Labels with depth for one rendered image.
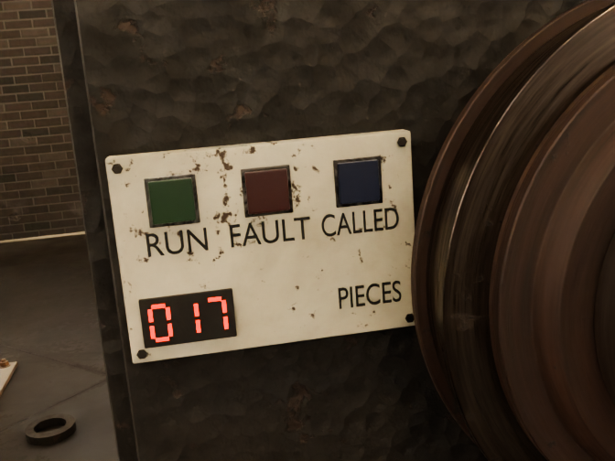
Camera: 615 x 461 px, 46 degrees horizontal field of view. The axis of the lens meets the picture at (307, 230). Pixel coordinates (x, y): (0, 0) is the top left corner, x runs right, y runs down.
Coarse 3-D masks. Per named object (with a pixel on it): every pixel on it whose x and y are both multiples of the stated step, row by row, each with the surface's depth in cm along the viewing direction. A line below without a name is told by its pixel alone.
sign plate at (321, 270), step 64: (128, 192) 59; (320, 192) 62; (384, 192) 63; (128, 256) 60; (192, 256) 61; (256, 256) 62; (320, 256) 63; (384, 256) 64; (128, 320) 61; (192, 320) 62; (256, 320) 63; (320, 320) 64; (384, 320) 66
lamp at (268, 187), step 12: (252, 180) 60; (264, 180) 60; (276, 180) 61; (252, 192) 60; (264, 192) 61; (276, 192) 61; (288, 192) 61; (252, 204) 61; (264, 204) 61; (276, 204) 61; (288, 204) 61
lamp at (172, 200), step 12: (168, 180) 59; (180, 180) 59; (156, 192) 59; (168, 192) 59; (180, 192) 59; (192, 192) 60; (156, 204) 59; (168, 204) 59; (180, 204) 60; (192, 204) 60; (156, 216) 59; (168, 216) 60; (180, 216) 60; (192, 216) 60
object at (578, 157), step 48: (576, 144) 49; (528, 192) 49; (576, 192) 49; (528, 240) 50; (576, 240) 48; (528, 288) 51; (576, 288) 49; (528, 336) 52; (576, 336) 50; (528, 384) 52; (576, 384) 51; (528, 432) 53; (576, 432) 53
